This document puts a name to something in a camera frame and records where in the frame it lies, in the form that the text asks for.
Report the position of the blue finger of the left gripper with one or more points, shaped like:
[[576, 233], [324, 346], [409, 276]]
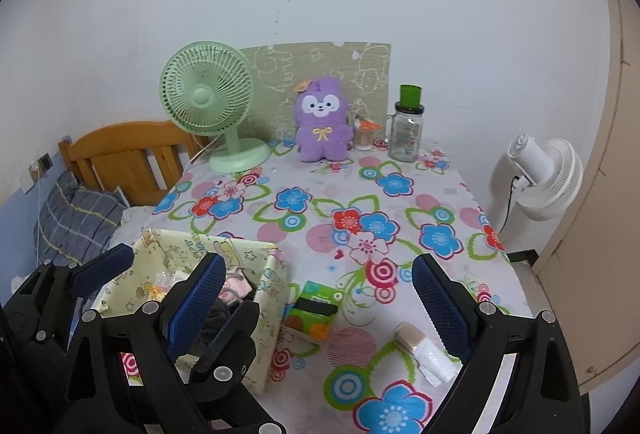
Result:
[[40, 312]]

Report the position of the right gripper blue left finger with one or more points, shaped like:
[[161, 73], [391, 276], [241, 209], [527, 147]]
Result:
[[125, 374]]

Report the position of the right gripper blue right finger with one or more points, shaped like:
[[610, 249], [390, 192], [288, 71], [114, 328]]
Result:
[[541, 394]]

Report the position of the colourful cartoon packet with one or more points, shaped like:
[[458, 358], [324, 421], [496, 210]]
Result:
[[163, 283]]

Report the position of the beige white socks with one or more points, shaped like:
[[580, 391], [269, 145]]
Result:
[[436, 367]]

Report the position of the dark grey gloves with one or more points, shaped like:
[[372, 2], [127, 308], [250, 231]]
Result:
[[221, 325]]

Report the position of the green tissue pack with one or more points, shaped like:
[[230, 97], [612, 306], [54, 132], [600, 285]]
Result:
[[312, 315]]

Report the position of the pink cat wet wipes pack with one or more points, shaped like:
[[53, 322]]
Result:
[[236, 287]]

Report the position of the grey plaid pillow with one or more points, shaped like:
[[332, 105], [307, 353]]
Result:
[[76, 223]]

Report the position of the yellow fabric storage box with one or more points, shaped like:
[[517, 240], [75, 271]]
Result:
[[161, 251]]

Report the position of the beige wardrobe door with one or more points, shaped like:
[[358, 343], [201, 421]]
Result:
[[590, 269]]

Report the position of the floral tablecloth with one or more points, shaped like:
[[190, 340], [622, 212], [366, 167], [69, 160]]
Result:
[[356, 225]]

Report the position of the white floor fan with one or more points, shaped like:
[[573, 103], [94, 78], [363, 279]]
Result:
[[551, 176]]

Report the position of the green desk fan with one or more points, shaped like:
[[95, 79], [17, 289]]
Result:
[[207, 89]]

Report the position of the glass jar green lid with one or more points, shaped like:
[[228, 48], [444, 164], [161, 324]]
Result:
[[403, 128]]

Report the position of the purple plush toy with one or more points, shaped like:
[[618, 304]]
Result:
[[321, 115]]

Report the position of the small cup orange item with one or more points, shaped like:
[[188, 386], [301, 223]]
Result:
[[365, 132]]

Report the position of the green patterned backboard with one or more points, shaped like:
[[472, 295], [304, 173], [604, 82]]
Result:
[[363, 69]]

